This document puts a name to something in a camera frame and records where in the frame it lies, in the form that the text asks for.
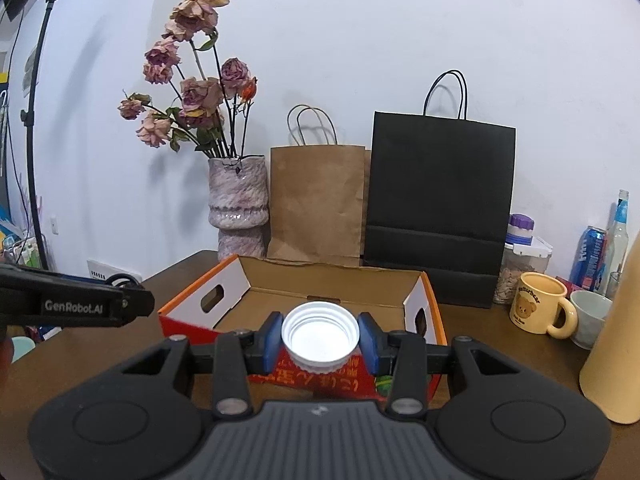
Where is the red orange cardboard box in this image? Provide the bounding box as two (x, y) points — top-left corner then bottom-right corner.
(157, 253), (448, 402)

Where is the purple white ceramic vase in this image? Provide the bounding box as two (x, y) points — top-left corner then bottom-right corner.
(208, 155), (269, 260)

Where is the yellow bear mug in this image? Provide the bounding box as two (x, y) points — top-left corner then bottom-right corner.
(509, 272), (578, 339)

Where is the brown paper bag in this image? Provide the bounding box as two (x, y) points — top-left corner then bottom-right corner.
(266, 103), (372, 268)

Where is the black paper bag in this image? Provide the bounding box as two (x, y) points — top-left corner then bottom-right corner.
(362, 70), (516, 309)

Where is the clear jar purple lid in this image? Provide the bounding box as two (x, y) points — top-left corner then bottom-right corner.
(494, 212), (553, 304)

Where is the grey white cup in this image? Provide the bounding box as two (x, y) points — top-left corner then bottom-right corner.
(570, 289), (613, 350)

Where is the blue soda can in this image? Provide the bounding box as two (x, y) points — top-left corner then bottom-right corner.
(570, 226), (606, 290)

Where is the beige cylinder container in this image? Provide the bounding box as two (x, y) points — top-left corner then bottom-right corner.
(579, 237), (640, 425)

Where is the dried pink rose bouquet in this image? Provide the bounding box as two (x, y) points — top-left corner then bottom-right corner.
(117, 0), (258, 159)

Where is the clear glass bottle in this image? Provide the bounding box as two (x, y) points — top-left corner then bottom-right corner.
(596, 190), (629, 295)

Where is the black light stand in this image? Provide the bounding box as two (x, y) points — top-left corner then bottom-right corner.
(0, 0), (87, 271)

